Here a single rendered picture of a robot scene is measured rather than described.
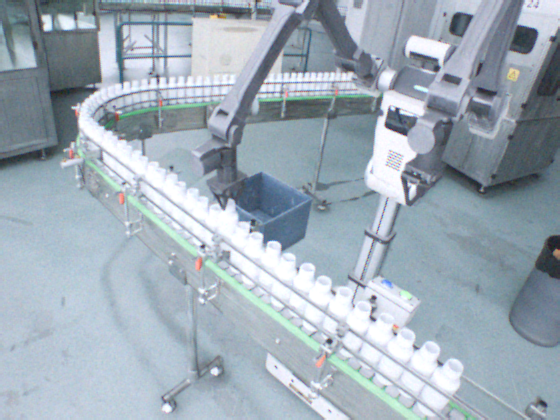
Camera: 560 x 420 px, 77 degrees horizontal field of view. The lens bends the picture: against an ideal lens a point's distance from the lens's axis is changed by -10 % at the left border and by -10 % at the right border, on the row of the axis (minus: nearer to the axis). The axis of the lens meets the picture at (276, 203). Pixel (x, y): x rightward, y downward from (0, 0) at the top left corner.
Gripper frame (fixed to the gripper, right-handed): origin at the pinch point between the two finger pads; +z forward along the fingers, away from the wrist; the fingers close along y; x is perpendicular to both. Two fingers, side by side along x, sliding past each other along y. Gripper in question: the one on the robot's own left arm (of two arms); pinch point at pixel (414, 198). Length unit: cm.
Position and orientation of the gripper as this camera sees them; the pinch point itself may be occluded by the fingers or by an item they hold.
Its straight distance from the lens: 94.1
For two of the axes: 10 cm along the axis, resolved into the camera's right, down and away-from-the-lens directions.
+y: 6.7, -3.3, 6.6
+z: -1.2, 8.4, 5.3
